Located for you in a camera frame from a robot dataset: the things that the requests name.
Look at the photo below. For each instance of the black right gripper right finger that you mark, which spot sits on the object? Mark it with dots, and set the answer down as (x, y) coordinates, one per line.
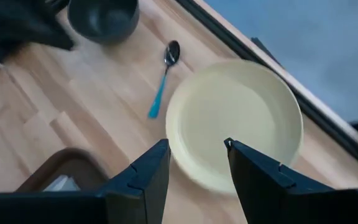
(266, 193)

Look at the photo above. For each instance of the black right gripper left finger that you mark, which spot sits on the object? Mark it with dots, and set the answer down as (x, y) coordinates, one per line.
(141, 193)

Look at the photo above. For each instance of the brown plastic tray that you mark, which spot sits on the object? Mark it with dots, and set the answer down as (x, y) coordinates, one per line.
(82, 168)

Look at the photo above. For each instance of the pale yellow plate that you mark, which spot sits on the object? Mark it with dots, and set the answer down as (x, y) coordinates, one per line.
(235, 109)

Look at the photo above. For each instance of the grey cloth napkin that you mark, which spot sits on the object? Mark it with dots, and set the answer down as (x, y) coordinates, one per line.
(62, 184)

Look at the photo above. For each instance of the black bowl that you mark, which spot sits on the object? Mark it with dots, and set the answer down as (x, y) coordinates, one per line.
(104, 18)

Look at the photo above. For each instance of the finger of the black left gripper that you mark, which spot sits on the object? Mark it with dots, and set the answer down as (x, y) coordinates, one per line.
(45, 35)

